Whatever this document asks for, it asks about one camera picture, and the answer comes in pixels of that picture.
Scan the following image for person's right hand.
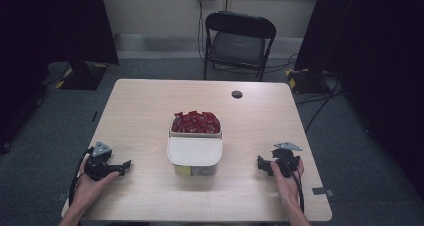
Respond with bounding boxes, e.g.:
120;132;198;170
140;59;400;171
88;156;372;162
270;157;305;208

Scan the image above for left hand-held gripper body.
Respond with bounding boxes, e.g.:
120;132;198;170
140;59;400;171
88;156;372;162
84;141;117;182

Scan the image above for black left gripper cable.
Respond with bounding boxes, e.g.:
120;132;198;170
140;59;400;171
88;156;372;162
67;146;96;208

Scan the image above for person's left hand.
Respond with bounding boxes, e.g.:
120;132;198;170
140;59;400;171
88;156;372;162
70;155;122;208

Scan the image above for grey floor tape strip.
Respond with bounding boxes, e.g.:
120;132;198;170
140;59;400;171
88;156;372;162
311;186;336;198

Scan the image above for black stand base striped tape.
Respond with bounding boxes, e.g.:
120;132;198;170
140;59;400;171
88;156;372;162
54;60;110;91
284;67;332;95

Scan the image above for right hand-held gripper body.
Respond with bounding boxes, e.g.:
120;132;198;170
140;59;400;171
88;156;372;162
270;141;304;179

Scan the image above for black folding chair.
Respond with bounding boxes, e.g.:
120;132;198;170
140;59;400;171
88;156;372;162
202;10;278;83

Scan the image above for black curtain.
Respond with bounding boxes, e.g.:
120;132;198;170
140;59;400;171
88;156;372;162
294;0;424;202
0;0;120;154

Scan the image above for yellow-green jelly cup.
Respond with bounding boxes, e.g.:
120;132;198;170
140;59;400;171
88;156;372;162
175;165;193;177

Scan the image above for black wall socket cable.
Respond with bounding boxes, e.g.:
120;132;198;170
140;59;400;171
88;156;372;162
196;0;207;64

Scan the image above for pile of red packets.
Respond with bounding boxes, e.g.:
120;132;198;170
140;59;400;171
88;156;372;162
170;110;222;135

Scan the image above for white box lid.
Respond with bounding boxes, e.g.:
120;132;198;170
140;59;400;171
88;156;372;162
166;136;224;167

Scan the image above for black floor cables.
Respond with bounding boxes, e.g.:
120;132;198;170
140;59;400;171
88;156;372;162
266;53;345;134

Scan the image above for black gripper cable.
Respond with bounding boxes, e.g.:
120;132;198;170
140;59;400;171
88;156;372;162
67;146;96;208
291;171;306;214

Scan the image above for clear plastic storage box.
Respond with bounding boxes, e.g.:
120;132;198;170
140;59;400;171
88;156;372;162
166;113;224;178

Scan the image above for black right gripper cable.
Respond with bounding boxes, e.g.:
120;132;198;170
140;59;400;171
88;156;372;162
291;171;306;214

